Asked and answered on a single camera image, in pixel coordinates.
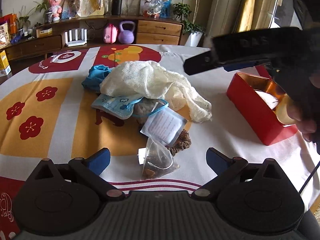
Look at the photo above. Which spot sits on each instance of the white cotton pad packet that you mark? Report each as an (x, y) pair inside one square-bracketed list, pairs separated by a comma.
[(164, 126)]

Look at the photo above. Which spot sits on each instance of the cream knitted mesh cloth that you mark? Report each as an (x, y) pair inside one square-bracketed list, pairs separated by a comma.
[(152, 81)]

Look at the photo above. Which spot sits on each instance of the red tin box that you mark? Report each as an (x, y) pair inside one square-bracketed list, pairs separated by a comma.
[(256, 98)]

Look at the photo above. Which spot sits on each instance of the pink plush doll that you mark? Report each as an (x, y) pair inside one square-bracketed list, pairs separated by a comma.
[(55, 8)]

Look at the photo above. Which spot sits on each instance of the clear bag of items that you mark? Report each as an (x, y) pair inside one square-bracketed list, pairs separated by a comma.
[(152, 8)]

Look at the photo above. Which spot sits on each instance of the printed white tablecloth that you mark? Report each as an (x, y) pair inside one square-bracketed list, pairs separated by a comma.
[(46, 113)]

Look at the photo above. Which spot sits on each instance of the blue plastic bag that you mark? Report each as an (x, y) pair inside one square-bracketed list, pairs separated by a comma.
[(95, 77)]

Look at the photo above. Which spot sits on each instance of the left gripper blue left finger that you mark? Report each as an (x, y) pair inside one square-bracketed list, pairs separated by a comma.
[(87, 172)]

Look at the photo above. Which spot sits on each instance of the clear tea bag sachet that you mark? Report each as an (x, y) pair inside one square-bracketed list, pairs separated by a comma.
[(156, 160)]

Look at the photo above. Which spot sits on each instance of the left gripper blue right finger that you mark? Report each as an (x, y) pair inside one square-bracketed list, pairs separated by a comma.
[(227, 169)]

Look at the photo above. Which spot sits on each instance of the yellow tape roll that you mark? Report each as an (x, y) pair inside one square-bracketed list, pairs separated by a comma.
[(281, 111)]

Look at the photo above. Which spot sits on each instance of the brown hair scrunchie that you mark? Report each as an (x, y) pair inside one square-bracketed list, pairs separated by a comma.
[(183, 142)]

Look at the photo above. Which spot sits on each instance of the person's right hand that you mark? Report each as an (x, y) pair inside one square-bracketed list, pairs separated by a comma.
[(303, 119)]

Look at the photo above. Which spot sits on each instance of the yellow cardboard box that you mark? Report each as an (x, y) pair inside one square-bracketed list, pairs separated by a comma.
[(5, 68)]

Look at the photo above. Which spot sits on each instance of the purple kettlebell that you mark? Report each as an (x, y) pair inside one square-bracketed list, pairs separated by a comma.
[(126, 36)]

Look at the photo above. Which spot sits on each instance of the black cylindrical speaker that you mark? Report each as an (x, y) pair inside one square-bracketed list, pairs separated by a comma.
[(116, 7)]

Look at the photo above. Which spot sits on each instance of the wooden tv sideboard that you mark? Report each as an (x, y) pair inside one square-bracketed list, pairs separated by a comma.
[(146, 31)]

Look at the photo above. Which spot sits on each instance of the white wifi router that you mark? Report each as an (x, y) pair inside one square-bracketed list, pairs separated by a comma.
[(75, 37)]

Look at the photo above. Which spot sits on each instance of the pink toy case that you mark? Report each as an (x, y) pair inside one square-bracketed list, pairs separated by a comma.
[(110, 33)]

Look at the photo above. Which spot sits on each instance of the light blue patterned pouch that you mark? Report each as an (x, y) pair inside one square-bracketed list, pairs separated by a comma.
[(124, 107)]

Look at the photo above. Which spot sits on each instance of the potted plant white pot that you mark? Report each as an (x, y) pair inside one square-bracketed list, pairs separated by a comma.
[(186, 12)]

